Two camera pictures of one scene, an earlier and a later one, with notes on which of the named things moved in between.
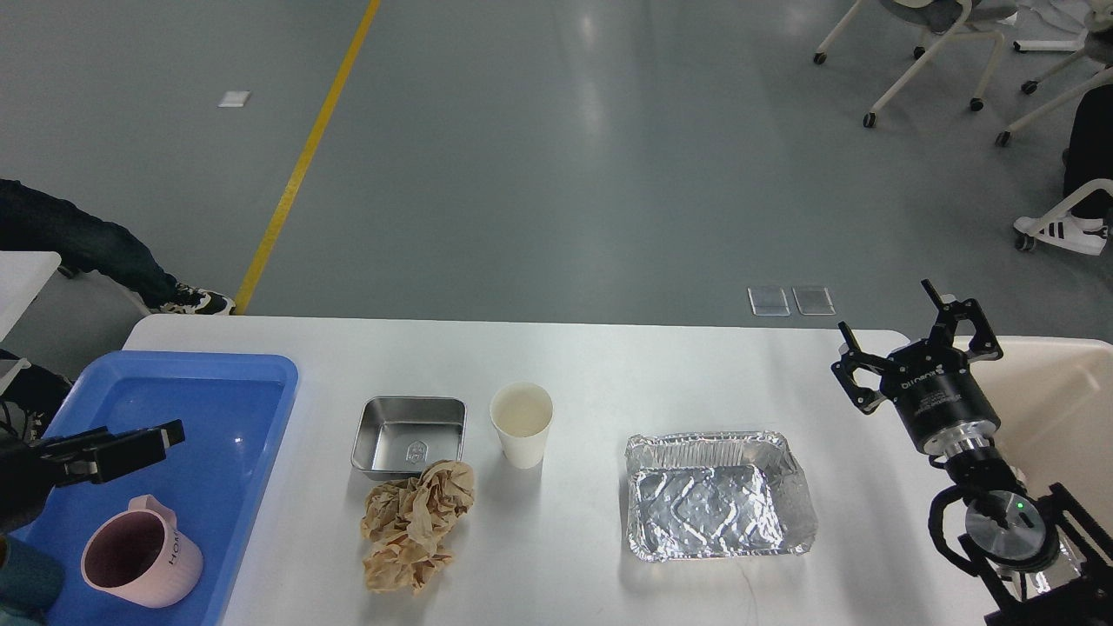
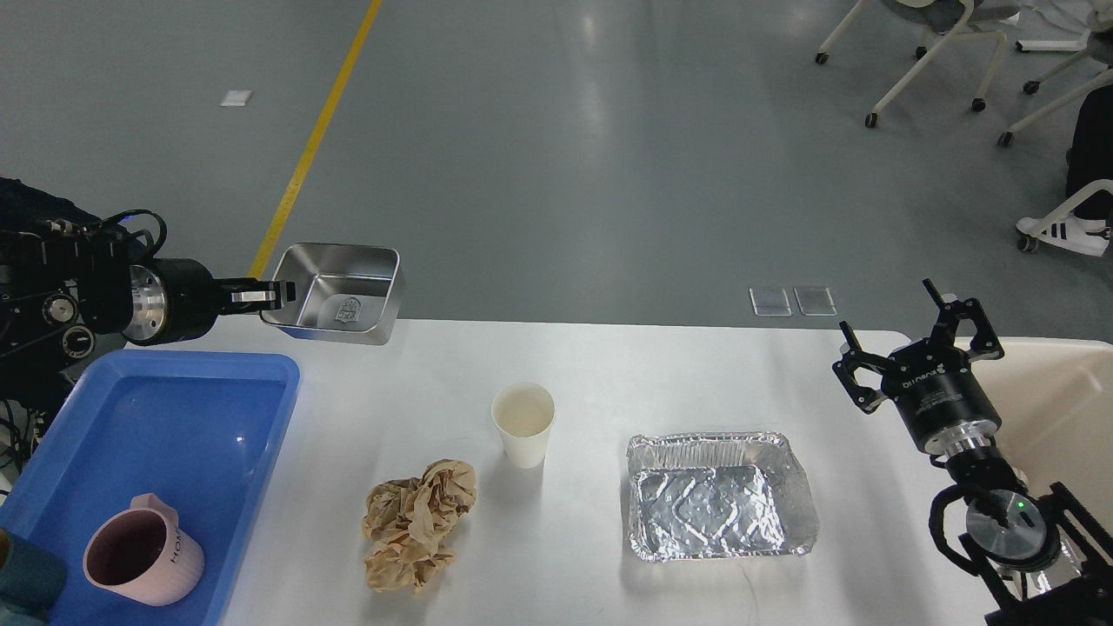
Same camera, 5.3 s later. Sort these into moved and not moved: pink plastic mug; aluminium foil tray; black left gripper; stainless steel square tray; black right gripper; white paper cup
Moved: black left gripper; stainless steel square tray
Not moved: pink plastic mug; black right gripper; white paper cup; aluminium foil tray
